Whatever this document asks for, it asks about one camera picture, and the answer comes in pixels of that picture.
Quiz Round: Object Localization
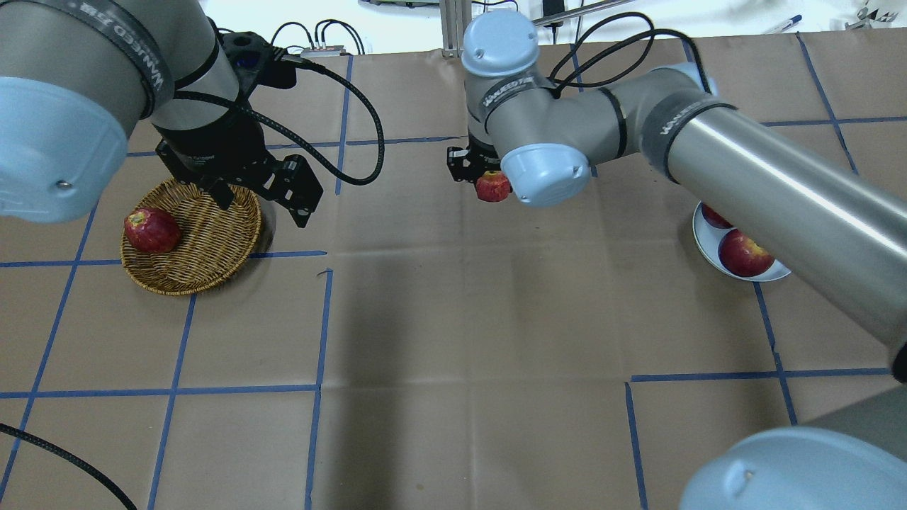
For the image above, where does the woven wicker basket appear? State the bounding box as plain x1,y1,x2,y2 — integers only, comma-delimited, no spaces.
120,178,263,296

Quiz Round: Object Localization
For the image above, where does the light blue plate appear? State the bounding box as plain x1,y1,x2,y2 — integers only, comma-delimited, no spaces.
691,201,791,282

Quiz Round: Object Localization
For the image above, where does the dark red apple in basket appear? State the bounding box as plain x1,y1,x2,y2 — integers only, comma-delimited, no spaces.
124,208,182,253

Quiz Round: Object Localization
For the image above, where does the red yellow apple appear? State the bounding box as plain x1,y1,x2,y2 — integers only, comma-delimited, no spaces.
474,171,512,203

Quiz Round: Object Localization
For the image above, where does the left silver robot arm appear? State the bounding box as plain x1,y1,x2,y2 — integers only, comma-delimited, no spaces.
1,1,323,228

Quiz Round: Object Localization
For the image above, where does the aluminium frame post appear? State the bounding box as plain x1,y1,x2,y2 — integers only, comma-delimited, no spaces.
439,0,473,60

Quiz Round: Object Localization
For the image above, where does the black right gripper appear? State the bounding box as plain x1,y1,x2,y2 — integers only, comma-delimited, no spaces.
445,138,502,184

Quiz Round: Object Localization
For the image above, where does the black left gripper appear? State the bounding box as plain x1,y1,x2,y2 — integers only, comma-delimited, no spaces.
154,32,323,229

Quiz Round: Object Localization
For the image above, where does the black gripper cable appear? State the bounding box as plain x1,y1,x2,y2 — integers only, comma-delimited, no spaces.
174,57,385,188

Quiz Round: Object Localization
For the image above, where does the blue white pen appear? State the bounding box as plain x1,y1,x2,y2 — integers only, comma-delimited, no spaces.
762,14,803,35

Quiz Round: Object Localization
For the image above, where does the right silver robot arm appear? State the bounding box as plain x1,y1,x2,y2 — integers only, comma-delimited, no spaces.
460,9,906,509

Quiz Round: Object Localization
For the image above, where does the red apple on plate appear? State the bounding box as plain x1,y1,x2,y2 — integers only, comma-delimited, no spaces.
701,203,734,230
717,229,775,278

